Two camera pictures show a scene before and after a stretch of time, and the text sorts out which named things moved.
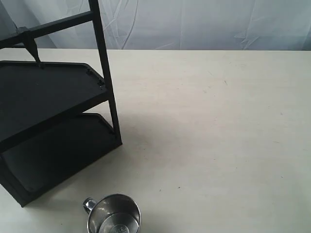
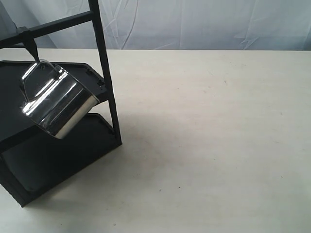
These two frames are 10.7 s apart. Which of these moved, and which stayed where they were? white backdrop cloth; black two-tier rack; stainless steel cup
Moved: stainless steel cup
Stayed: white backdrop cloth; black two-tier rack
